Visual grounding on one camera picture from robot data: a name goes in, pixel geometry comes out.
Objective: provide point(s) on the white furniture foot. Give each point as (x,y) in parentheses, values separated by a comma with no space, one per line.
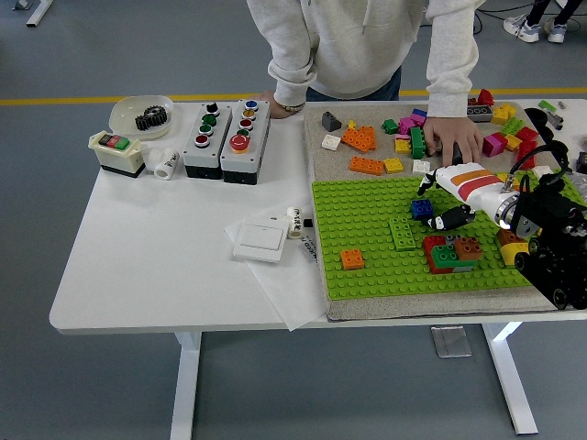
(40,13)

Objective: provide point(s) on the small lime green piece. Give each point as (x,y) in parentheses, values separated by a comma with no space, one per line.
(546,104)

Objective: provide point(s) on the small blue brick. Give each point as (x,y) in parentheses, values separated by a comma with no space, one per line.
(419,112)

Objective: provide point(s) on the grey and black tool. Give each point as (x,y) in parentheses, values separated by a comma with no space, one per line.
(554,119)

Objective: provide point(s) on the long green brick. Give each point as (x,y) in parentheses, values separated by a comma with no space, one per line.
(442,256)
(417,143)

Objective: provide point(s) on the cream red-green switch box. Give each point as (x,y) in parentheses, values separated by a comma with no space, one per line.
(119,160)

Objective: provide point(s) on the white flat brick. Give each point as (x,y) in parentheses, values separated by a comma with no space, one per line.
(421,167)
(331,142)

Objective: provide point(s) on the white table leg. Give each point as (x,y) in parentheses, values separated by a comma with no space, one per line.
(511,380)
(185,389)

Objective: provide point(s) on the green brick baseplate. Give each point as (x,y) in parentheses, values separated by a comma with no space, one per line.
(367,220)

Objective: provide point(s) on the long red brick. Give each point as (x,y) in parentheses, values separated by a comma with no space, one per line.
(528,151)

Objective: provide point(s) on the long orange brick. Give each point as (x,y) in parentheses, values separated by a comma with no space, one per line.
(366,166)

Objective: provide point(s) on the metal floor plate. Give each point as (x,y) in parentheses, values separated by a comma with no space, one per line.
(451,341)

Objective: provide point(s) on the small green brick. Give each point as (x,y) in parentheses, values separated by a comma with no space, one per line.
(390,126)

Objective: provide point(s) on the grey four-button control box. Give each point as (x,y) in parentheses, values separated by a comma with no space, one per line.
(216,142)

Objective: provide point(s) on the lime green brick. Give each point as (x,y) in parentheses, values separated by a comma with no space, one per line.
(511,127)

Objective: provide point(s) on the red slope brick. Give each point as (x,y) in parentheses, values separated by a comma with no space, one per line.
(485,97)

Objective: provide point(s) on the person's right forearm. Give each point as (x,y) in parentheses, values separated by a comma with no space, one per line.
(291,80)

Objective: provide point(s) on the black metal gear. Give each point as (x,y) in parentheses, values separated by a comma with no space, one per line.
(143,123)
(157,113)

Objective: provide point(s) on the yellow curved brick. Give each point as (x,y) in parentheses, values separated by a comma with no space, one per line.
(511,253)

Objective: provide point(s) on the white wall switch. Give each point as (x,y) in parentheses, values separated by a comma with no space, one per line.
(261,240)

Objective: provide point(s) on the white paper sheet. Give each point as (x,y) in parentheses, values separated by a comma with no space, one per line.
(284,293)

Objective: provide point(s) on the large white pipe coupling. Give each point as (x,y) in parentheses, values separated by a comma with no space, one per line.
(167,166)

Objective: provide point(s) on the person's right hand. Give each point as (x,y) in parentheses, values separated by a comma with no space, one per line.
(275,107)

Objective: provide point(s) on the dark grey slope brick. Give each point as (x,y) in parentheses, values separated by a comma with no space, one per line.
(457,153)
(330,121)

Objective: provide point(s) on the blue square brick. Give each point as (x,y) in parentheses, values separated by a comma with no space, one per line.
(421,210)

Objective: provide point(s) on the lime green plate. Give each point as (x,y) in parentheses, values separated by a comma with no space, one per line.
(402,234)

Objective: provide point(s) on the white tee pipe fitting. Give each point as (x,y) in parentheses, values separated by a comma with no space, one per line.
(150,158)

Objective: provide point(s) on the small black box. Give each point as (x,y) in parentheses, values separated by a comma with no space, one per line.
(582,161)

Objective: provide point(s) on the black round cup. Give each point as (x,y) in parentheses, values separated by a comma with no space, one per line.
(546,134)
(535,117)

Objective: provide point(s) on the long grey brick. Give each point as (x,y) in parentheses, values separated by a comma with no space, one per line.
(480,112)

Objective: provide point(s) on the person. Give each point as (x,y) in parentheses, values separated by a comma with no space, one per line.
(523,28)
(348,46)

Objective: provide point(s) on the small white pipe coupling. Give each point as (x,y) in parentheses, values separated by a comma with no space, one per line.
(293,227)

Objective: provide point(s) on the grey emergency-stop control box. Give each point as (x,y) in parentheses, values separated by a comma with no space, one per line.
(258,137)

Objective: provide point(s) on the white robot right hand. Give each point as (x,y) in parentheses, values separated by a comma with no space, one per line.
(477,188)

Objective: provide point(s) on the person's left hand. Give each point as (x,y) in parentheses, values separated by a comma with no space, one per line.
(451,133)

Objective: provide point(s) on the white printed label strip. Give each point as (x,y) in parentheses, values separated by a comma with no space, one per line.
(310,249)

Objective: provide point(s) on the orange square brick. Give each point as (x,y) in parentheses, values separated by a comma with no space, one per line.
(352,260)

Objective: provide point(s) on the small white piece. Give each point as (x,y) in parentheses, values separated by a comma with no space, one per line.
(542,170)

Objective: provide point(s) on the person's left forearm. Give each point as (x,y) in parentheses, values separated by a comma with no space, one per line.
(451,78)

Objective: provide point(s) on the pink flat brick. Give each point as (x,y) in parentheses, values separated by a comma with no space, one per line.
(402,136)

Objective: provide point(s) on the white plastic bowl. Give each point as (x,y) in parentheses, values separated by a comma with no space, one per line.
(121,117)

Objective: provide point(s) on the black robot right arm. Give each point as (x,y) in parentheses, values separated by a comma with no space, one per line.
(550,220)

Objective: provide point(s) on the grey foam mat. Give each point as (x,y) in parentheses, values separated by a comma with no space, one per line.
(413,308)

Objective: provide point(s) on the yellow square brick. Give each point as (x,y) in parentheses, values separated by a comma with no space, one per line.
(502,177)
(402,146)
(512,142)
(393,165)

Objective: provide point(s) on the magenta brick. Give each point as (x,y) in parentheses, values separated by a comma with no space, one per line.
(495,144)
(417,120)
(406,124)

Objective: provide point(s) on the brown square brick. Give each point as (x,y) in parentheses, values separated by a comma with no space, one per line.
(470,247)
(506,237)

